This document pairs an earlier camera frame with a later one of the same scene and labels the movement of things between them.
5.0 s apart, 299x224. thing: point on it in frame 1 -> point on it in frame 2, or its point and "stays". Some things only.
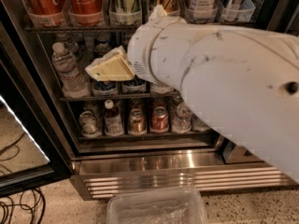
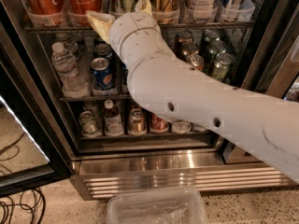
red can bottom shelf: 160,120 stays
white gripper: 138,51 -> 132,23
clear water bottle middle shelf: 74,82 stays
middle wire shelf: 75,97 stays
